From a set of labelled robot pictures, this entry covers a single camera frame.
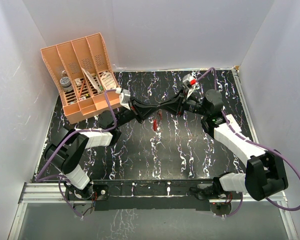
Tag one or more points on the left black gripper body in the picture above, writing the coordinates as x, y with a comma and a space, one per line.
126, 116

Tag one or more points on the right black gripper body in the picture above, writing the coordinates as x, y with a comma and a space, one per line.
195, 106

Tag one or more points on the steel key holder red handle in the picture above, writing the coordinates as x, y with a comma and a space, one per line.
158, 118

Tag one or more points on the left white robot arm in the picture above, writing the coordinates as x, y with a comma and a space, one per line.
66, 150

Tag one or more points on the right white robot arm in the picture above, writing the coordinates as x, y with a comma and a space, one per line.
265, 172

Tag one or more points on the white box red label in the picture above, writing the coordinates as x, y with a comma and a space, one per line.
233, 123

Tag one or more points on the white labelled packet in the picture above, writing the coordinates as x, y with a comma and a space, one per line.
108, 81

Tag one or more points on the red pencil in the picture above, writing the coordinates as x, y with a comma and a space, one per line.
81, 88

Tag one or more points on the white paper card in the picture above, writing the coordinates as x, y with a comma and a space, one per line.
92, 80

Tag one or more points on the small white eraser block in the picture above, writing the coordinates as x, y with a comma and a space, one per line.
78, 82

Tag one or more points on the peach desk organizer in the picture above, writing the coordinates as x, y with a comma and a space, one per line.
67, 60

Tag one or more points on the small grey jar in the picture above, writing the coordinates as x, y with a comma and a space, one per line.
66, 84

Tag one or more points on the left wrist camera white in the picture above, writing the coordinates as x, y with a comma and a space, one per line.
124, 97

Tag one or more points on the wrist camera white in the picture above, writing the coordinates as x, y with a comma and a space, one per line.
124, 97
190, 84

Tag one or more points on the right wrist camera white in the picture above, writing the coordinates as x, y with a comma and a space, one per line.
190, 84

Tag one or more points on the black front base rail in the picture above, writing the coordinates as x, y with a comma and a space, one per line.
160, 194

